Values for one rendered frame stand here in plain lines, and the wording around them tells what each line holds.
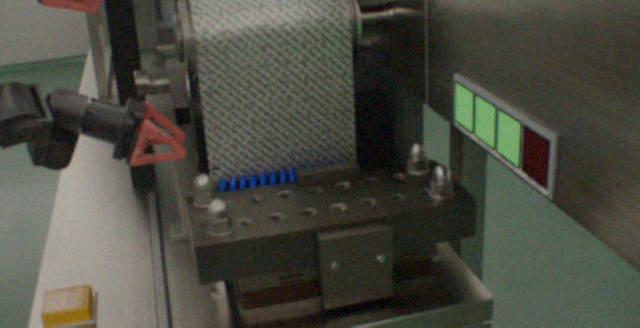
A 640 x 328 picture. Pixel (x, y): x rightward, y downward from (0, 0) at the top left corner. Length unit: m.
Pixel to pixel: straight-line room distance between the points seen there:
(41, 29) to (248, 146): 5.72
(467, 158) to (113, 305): 0.71
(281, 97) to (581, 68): 0.54
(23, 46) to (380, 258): 6.00
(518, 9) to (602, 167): 0.20
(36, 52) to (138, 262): 5.68
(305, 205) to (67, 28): 5.81
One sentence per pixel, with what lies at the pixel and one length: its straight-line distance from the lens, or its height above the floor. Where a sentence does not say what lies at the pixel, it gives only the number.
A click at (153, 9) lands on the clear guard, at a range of 2.11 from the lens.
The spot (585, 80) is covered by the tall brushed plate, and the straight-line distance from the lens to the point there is 0.70.
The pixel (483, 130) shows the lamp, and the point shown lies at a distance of 0.89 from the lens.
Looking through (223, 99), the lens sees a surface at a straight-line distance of 1.09.
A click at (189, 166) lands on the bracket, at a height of 1.03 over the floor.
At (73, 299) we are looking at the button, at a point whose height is 0.92.
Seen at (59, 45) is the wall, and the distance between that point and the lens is 6.78.
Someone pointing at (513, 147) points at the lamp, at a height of 1.18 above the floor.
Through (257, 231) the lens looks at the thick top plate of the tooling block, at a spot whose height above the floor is 1.03.
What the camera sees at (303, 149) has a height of 1.06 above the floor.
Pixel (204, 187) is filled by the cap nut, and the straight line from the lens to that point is 1.05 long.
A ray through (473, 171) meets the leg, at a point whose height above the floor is 0.91.
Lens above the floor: 1.48
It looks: 21 degrees down
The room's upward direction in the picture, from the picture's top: 3 degrees counter-clockwise
